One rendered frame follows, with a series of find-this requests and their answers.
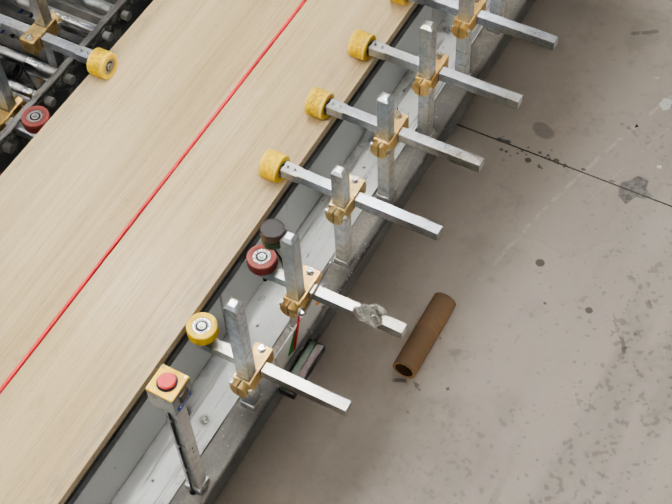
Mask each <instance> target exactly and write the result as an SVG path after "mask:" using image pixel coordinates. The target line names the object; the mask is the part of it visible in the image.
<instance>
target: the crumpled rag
mask: <svg viewBox="0 0 672 504"><path fill-rule="evenodd" d="M352 312H354V314H355V315H356V316H357V319H358V320H359V321H360V320H361V321H365V322H367V323H368V324H369V325H370V326H371V327H373V328H377V327H378V326H380V325H383V323H384V321H383V319H382V316H384V315H386V314H387V311H386V309H385V308H383V306H382V305H381V304H376V303H373V304H372V305H366V304H362V305H360V306H355V307H353V310H352Z"/></svg>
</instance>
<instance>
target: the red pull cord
mask: <svg viewBox="0 0 672 504"><path fill-rule="evenodd" d="M306 1H307V0H302V2H301V3H300V4H299V6H298V7H297V8H296V9H295V11H294V12H293V13H292V14H291V16H290V17H289V18H288V20H287V21H286V22H285V23H284V25H283V26H282V27H281V29H280V30H279V31H278V32H277V34H276V35H275V36H274V37H273V39H272V40H271V41H270V43H269V44H268V45H267V46H266V48H265V49H264V50H263V52H262V53H261V54H260V55H259V57H258V58H257V59H256V61H255V62H254V63H253V64H252V66H251V67H250V68H249V69H248V71H247V72H246V73H245V75H244V76H243V77H242V78H241V80H240V81H239V82H238V84H237V85H236V86H235V87H234V89H233V90H232V91H231V93H230V94H229V95H228V96H227V98H226V99H225V100H224V101H223V103H222V104H221V105H220V107H219V108H218V109H217V110H216V112H215V113H214V114H213V116H212V117H211V118H210V119H209V121H208V122H207V123H206V125H205V126H204V127H203V128H202V130H201V131H200V132H199V133H198V135H197V136H196V137H195V139H194V140H193V141H192V142H191V144H190V145H189V146H188V148H187V149H186V150H185V151H184V153H183V154H182V155H181V156H180V158H179V159H178V160H177V162H176V163H175V164H174V165H173V167H172V168H171V169H170V171H169V172H168V173H167V174H166V176H165V177H164V178H163V180H162V181H161V182H160V183H159V185H158V186H157V187H156V188H155V190H154V191H153V192H152V194H151V195H150V196H149V197H148V199H147V200H146V201H145V203H144V204H143V205H142V206H141V208H140V209H139V210H138V212H137V213H136V214H135V215H134V217H133V218H132V219H131V220H130V222H129V223H128V224H127V226H126V227H125V228H124V229H123V231H122V232H121V233H120V235H119V236H118V237H117V238H116V240H115V241H114V242H113V244H112V245H111V246H110V247H109V249H108V250H107V251H106V252H105V254H104V255H103V256H102V258H101V259H100V260H99V261H98V263H97V264H96V265H95V267H94V268H93V269H92V270H91V272H90V273H89V274H88V276H87V277H86V278H85V279H84V281H83V282H82V283H81V284H80V286H79V287H78V288H77V290H76V291H75V292H74V293H73V295H72V296H71V297H70V299H69V300H68V301H67V302H66V304H65V305H64V306H63V307H62V309H61V310H60V311H59V313H58V314H57V315H56V316H55V318H54V319H53V320H52V322H51V323H50V324H49V325H48V327H47V328H46V329H45V331H44V332H43V333H42V334H41V336H40V337H39V338H38V339H37V341H36V342H35V343H34V345H33V346H32V347H31V348H30V350H29V351H28V352H27V354H26V355H25V356H24V357H23V359H22V360H21V361H20V363H19V364H18V365H17V366H16V368H15V369H14V370H13V371H12V373H11V374H10V375H9V377H8V378H7V379H6V380H5V382H4V383H3V384H2V386H1V387H0V394H1V393H2V392H3V390H4V389H5V388H6V387H7V385H8V384H9V383H10V381H11V380H12V379H13V378H14V376H15V375H16V374H17V372H18V371H19V370H20V369H21V367H22V366H23V365H24V363H25V362H26V361H27V360H28V358H29V357H30V356H31V354H32V353H33V352H34V351H35V349H36V348H37V347H38V346H39V344H40V343H41V342H42V340H43V339H44V338H45V337H46V335H47V334H48V333H49V331H50V330H51V329H52V328H53V326H54V325H55V324H56V322H57V321H58V320H59V319H60V317H61V316H62V315H63V313H64V312H65V311H66V310H67V308H68V307H69V306H70V304H71V303H72V302H73V301H74V299H75V298H76V297H77V295H78V294H79V293H80V292H81V290H82V289H83V288H84V286H85V285H86V284H87V283H88V281H89V280H90V279H91V277H92V276H93V275H94V274H95V272H96V271H97V270H98V268H99V267H100V266H101V265H102V263H103V262H104V261H105V259H106V258H107V257H108V256H109V254H110V253H111V252H112V250H113V249H114V248H115V247H116V245H117V244H118V243H119V241H120V240H121V239H122V238H123V236H124V235H125V234H126V232H127V231H128V230H129V229H130V227H131V226H132V225H133V223H134V222H135V221H136V220H137V218H138V217H139V216H140V214H141V213H142V212H143V211H144V209H145V208H146V207H147V206H148V204H149V203H150V202H151V200H152V199H153V198H154V197H155V195H156V194H157V193H158V191H159V190H160V189H161V188H162V186H163V185H164V184H165V182H166V181H167V180H168V179H169V177H170V176H171V175H172V173H173V172H174V171H175V170H176V168H177V167H178V166H179V164H180V163H181V162H182V161H183V159H184V158H185V157H186V155H187V154H188V153H189V152H190V150H191V149H192V148H193V146H194V145H195V144H196V143H197V141H198V140H199V139H200V137H201V136H202V135H203V134H204V132H205V131H206V130H207V128H208V127H209V126H210V125H211V123H212V122H213V121H214V119H215V118H216V117H217V116H218V114H219V113H220V112H221V110H222V109H223V108H224V107H225V105H226V104H227V103H228V101H229V100H230V99H231V98H232V96H233V95H234V94H235V92H236V91H237V90H238V89H239V87H240V86H241V85H242V83H243V82H244V81H245V80H246V78H247V77H248V76H249V74H250V73H251V72H252V71H253V69H254V68H255V67H256V66H257V64H258V63H259V62H260V60H261V59H262V58H263V57H264V55H265V54H266V53H267V51H268V50H269V49H270V48H271V46H272V45H273V44H274V42H275V41H276V40H277V39H278V37H279V36H280V35H281V33H282V32H283V31H284V30H285V28H286V27H287V26H288V24H289V23H290V22H291V21H292V19H293V18H294V17H295V15H296V14H297V13H298V12H299V10H300V9H301V8H302V6H303V5H304V4H305V3H306Z"/></svg>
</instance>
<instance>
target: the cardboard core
mask: <svg viewBox="0 0 672 504"><path fill-rule="evenodd" d="M455 306H456V303H455V301H454V300H453V299H452V298H451V297H450V296H448V295H447V294H444V293H440V292H438V293H435V294H434V296H433V298H432V299H431V301H430V303H429V304H428V306H427V308H426V309H425V311H424V313H423V314H422V316H421V318H420V320H419V321H418V323H417V325H416V326H415V328H414V330H413V331H412V333H411V335H410V336H409V338H408V340H407V341H406V343H405V345H404V346H403V348H402V350H401V352H400V353H399V355H398V357H397V358H396V360H395V362H394V363H393V368H394V369H395V371H396V372H397V373H399V374H400V375H402V376H404V377H406V378H414V377H415V375H416V374H417V372H418V370H419V368H420V367H421V365H422V363H423V361H424V360H425V358H426V356H427V355H428V353H429V351H430V349H431V348H432V346H433V344H434V342H435V341H436V339H437V337H438V336H439V334H440V332H441V330H442V329H443V327H444V325H445V323H446V322H447V320H448V318H449V317H450V315H451V313H452V311H453V310H454V308H455Z"/></svg>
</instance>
